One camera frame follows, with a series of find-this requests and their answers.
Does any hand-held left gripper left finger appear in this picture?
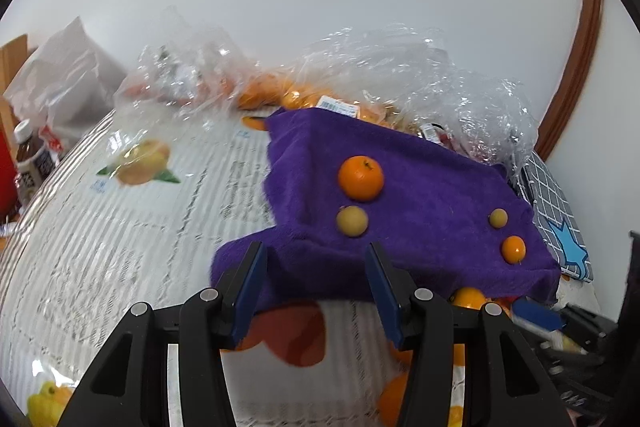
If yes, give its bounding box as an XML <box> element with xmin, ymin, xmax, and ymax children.
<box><xmin>57</xmin><ymin>241</ymin><xmax>268</xmax><ymax>427</ymax></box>

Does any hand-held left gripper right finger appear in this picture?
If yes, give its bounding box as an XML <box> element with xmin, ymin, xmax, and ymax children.
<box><xmin>365</xmin><ymin>243</ymin><xmax>571</xmax><ymax>427</ymax></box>

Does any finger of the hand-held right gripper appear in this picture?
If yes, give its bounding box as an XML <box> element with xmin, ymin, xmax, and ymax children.
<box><xmin>511</xmin><ymin>299</ymin><xmax>563</xmax><ymax>333</ymax></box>

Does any orange tangerine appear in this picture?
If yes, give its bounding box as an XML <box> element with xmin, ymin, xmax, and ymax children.
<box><xmin>451</xmin><ymin>287</ymin><xmax>488</xmax><ymax>310</ymax></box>
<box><xmin>338</xmin><ymin>155</ymin><xmax>385</xmax><ymax>202</ymax></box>
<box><xmin>501</xmin><ymin>235</ymin><xmax>527</xmax><ymax>264</ymax></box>

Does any purple towel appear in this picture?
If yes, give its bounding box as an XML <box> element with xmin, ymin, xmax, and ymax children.
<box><xmin>210</xmin><ymin>108</ymin><xmax>561</xmax><ymax>323</ymax></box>

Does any checked cushion with blue star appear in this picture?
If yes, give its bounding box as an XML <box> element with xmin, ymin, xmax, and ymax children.
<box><xmin>515</xmin><ymin>149</ymin><xmax>596</xmax><ymax>283</ymax></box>

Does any fruit print tablecloth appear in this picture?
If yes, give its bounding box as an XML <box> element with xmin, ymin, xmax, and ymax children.
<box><xmin>0</xmin><ymin>107</ymin><xmax>601</xmax><ymax>427</ymax></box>

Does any crumpled clear plastic bag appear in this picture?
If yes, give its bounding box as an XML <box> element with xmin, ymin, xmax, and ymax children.
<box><xmin>295</xmin><ymin>24</ymin><xmax>540</xmax><ymax>178</ymax></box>

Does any red snack packet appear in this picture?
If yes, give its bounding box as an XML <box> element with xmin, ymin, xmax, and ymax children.
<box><xmin>40</xmin><ymin>127</ymin><xmax>66</xmax><ymax>155</ymax></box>

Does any dark drink bottle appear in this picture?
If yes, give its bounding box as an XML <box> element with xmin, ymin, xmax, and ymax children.
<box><xmin>14</xmin><ymin>119</ymin><xmax>56</xmax><ymax>208</ymax></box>

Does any red paper bag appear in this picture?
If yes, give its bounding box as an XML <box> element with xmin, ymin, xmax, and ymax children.
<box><xmin>0</xmin><ymin>127</ymin><xmax>21</xmax><ymax>220</ymax></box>

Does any white plastic bag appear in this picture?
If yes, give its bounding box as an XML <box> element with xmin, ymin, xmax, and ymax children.
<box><xmin>5</xmin><ymin>17</ymin><xmax>128</xmax><ymax>148</ymax></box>

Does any wooden box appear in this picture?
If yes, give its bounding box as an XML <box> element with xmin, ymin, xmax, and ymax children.
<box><xmin>0</xmin><ymin>34</ymin><xmax>31</xmax><ymax>118</ymax></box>

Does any brown wooden door frame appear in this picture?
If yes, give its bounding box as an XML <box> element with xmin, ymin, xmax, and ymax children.
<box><xmin>532</xmin><ymin>0</ymin><xmax>606</xmax><ymax>162</ymax></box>

